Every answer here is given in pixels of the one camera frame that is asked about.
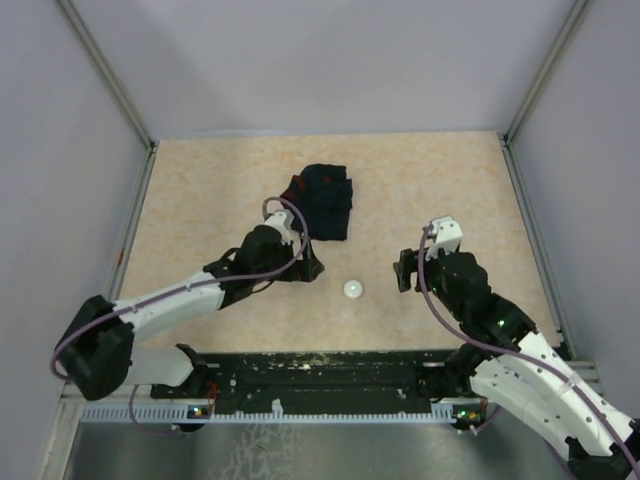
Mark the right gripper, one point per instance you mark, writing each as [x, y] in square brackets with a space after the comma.
[408, 263]

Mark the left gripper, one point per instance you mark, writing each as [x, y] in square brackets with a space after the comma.
[305, 269]

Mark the white earbud case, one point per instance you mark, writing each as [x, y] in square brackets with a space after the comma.
[353, 289]

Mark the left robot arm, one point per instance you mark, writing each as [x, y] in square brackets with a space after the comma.
[99, 350]

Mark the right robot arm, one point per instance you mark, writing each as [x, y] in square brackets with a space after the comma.
[508, 361]

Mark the dark navy folded cloth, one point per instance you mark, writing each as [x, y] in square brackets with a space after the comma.
[323, 194]

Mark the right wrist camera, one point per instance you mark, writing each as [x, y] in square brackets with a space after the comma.
[446, 236]

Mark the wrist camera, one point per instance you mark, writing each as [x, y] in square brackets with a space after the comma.
[446, 236]
[281, 221]

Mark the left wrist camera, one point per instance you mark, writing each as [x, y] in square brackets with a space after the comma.
[281, 221]

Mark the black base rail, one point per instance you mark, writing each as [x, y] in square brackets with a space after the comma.
[331, 383]

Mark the white cable duct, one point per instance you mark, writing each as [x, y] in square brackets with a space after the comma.
[161, 413]

